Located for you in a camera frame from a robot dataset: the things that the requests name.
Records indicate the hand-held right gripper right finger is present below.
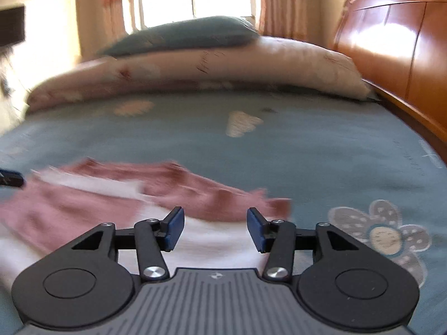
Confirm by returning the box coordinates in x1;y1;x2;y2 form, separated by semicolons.
246;207;364;281

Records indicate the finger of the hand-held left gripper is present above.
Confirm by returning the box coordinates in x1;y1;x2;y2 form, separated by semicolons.
0;169;25;189

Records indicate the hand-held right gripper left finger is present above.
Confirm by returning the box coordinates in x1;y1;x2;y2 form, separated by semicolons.
72;207;185;281

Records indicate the pink and white sweater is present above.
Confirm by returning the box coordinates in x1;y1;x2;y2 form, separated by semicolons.
0;159;292;294

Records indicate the blue floral bed sheet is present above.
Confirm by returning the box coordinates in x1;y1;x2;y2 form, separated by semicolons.
0;91;447;335

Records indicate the black rectangular object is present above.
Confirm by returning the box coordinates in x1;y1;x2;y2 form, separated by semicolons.
0;4;27;46

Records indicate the beige floral folded quilt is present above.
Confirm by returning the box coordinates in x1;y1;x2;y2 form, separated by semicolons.
26;37;372;114

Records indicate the grey-blue pillow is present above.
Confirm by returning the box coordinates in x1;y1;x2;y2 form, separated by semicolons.
99;16;261;56

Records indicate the wooden bed headboard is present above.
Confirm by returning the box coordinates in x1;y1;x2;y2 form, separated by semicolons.
332;0;447;164

